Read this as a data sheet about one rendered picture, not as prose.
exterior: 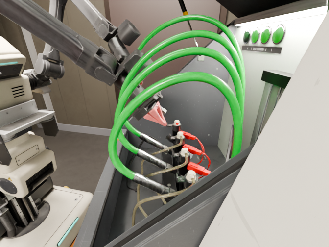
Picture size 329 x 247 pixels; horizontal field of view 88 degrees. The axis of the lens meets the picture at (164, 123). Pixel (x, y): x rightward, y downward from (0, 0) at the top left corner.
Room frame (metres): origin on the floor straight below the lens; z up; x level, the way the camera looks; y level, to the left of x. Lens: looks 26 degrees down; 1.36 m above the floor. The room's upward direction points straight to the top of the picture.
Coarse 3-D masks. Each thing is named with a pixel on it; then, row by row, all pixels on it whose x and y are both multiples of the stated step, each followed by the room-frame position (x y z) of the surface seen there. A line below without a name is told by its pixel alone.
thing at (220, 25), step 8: (184, 16) 0.56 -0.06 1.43; (192, 16) 0.55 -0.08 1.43; (200, 16) 0.55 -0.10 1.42; (208, 16) 0.54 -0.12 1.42; (168, 24) 0.58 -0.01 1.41; (216, 24) 0.53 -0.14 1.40; (152, 32) 0.59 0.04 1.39; (224, 32) 0.53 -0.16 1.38; (144, 40) 0.60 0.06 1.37; (232, 40) 0.52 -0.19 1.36; (240, 56) 0.51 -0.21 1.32
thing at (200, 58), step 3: (180, 0) 0.81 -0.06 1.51; (180, 3) 0.81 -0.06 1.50; (183, 3) 0.81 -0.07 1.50; (180, 6) 0.82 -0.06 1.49; (183, 6) 0.81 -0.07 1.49; (183, 9) 0.81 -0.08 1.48; (186, 9) 0.81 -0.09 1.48; (183, 12) 0.81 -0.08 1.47; (186, 12) 0.81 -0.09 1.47; (189, 24) 0.81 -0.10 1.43; (189, 27) 0.81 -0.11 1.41; (195, 39) 0.81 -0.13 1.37; (195, 42) 0.81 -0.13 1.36; (198, 57) 0.81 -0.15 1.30; (201, 57) 0.81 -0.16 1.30; (198, 60) 0.81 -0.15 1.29; (201, 60) 0.81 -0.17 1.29
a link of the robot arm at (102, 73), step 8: (128, 56) 0.50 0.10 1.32; (136, 56) 0.47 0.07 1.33; (120, 64) 0.52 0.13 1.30; (128, 64) 0.48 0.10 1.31; (144, 64) 0.47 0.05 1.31; (96, 72) 0.46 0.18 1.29; (104, 72) 0.46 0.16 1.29; (120, 72) 0.48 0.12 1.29; (128, 72) 0.48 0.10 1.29; (104, 80) 0.47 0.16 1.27; (112, 80) 0.47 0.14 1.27
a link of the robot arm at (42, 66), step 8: (56, 0) 0.97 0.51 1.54; (64, 0) 1.00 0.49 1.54; (56, 8) 0.96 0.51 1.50; (64, 8) 1.00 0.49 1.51; (56, 16) 0.95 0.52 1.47; (48, 48) 0.90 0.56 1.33; (40, 56) 0.87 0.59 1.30; (48, 56) 0.88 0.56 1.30; (56, 56) 0.91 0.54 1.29; (40, 64) 0.86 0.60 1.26; (48, 64) 0.86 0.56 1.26; (40, 72) 0.84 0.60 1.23; (48, 72) 0.86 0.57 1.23; (64, 72) 0.92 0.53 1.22
